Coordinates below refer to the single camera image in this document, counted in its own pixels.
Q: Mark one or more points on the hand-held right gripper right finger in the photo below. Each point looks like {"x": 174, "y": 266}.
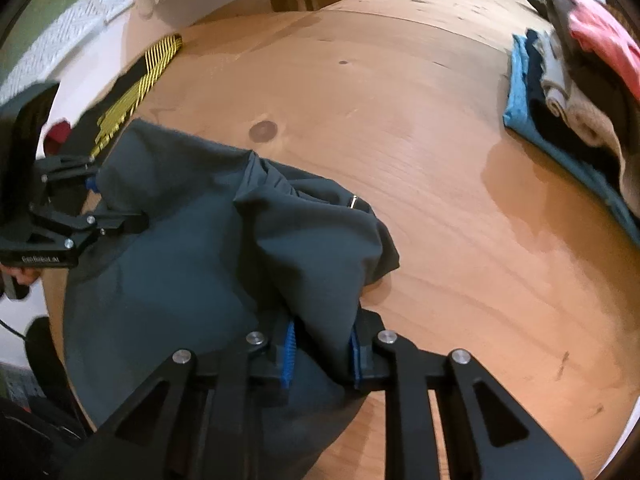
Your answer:
{"x": 355, "y": 360}

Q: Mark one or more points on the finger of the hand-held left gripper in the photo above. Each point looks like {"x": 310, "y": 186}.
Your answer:
{"x": 90, "y": 222}
{"x": 70, "y": 167}

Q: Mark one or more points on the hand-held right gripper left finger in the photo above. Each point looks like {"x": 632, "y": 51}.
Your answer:
{"x": 289, "y": 355}

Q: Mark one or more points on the dark green pants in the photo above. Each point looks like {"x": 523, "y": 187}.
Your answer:
{"x": 200, "y": 260}

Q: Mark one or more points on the person's left hand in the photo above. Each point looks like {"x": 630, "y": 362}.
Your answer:
{"x": 25, "y": 275}

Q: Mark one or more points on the red cloth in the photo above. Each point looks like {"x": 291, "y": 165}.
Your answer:
{"x": 57, "y": 135}

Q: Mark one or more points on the black yellow-striped garment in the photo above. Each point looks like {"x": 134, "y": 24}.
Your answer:
{"x": 130, "y": 90}

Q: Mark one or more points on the black chair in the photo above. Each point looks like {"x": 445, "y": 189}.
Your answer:
{"x": 50, "y": 360}

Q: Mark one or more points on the black folded garment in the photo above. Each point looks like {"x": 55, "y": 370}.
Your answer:
{"x": 550, "y": 130}

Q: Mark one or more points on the blue folded garment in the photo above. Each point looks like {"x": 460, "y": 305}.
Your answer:
{"x": 520, "y": 105}

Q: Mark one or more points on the beige folded garment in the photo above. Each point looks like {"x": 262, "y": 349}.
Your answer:
{"x": 600, "y": 130}

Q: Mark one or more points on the light grey folded garment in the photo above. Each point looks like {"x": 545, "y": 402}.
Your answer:
{"x": 555, "y": 70}

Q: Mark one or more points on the dark brown folded garment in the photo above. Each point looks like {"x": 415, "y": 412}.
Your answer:
{"x": 565, "y": 25}

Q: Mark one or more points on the pink folded garment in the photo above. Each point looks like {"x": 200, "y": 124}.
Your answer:
{"x": 610, "y": 35}

